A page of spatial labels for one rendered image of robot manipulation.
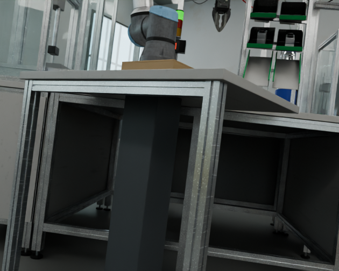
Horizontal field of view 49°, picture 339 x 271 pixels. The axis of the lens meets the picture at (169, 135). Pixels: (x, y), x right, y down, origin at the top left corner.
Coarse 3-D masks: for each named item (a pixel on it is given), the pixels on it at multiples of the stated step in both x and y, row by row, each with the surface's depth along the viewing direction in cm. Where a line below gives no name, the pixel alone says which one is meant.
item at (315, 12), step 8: (320, 0) 301; (312, 16) 301; (312, 24) 301; (312, 32) 301; (312, 40) 301; (312, 48) 301; (312, 56) 300; (312, 64) 300; (312, 72) 300; (304, 80) 301; (304, 88) 300; (304, 96) 300; (304, 104) 300
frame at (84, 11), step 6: (84, 0) 223; (84, 6) 223; (84, 12) 222; (84, 18) 222; (84, 24) 222; (84, 30) 223; (78, 42) 222; (78, 48) 222; (78, 54) 222; (78, 60) 223; (78, 66) 222
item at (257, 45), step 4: (252, 28) 213; (256, 28) 214; (260, 28) 214; (268, 28) 212; (272, 28) 212; (252, 32) 216; (256, 32) 215; (268, 32) 213; (272, 32) 212; (252, 36) 216; (256, 36) 216; (268, 36) 214; (272, 36) 213; (252, 40) 213; (256, 40) 213; (268, 40) 213; (272, 40) 212; (248, 44) 192; (252, 44) 191; (256, 44) 191; (260, 44) 190; (264, 44) 190; (268, 44) 189; (272, 44) 189; (268, 48) 190
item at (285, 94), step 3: (276, 90) 274; (279, 90) 271; (282, 90) 269; (285, 90) 268; (288, 90) 268; (291, 90) 268; (276, 93) 274; (279, 93) 270; (282, 93) 269; (285, 93) 268; (288, 93) 268; (279, 96) 270; (282, 96) 269; (285, 96) 268; (288, 96) 268; (285, 99) 268; (288, 99) 268; (294, 102) 270
